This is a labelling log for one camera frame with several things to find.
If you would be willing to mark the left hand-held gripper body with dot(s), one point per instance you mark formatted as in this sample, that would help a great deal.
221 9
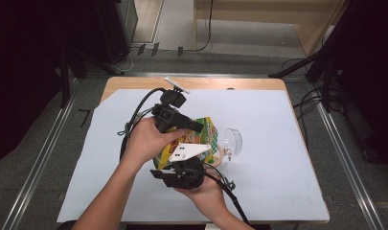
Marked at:
167 115

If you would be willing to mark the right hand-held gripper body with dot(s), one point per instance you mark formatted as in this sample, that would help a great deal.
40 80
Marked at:
187 175

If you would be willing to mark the yellow spouted pouch green cap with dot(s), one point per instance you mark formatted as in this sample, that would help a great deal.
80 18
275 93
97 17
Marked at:
207 132

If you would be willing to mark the clear glass jar hinged lid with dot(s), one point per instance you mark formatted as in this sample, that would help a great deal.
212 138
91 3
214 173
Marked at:
233 142

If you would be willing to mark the person's right hand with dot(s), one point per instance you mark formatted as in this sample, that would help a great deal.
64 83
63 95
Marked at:
209 198

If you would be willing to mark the person's left hand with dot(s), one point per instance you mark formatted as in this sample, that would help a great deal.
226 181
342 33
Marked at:
143 143

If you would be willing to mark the white block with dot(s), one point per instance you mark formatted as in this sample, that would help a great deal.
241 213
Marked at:
209 226

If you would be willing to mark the white table mat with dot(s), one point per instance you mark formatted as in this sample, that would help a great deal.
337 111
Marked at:
271 179

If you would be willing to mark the dark cabinet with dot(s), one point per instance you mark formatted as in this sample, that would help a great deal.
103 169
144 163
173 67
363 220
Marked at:
118 28

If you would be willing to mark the black metal stand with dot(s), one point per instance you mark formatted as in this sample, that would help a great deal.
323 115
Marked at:
325 54
73 62

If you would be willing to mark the dark curtain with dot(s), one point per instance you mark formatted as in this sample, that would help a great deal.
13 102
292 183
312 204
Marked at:
376 64
22 64

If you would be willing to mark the light wooden shelf unit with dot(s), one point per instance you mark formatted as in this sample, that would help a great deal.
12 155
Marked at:
309 19

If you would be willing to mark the metal floor rail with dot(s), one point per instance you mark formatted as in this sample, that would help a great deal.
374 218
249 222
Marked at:
351 166
38 166

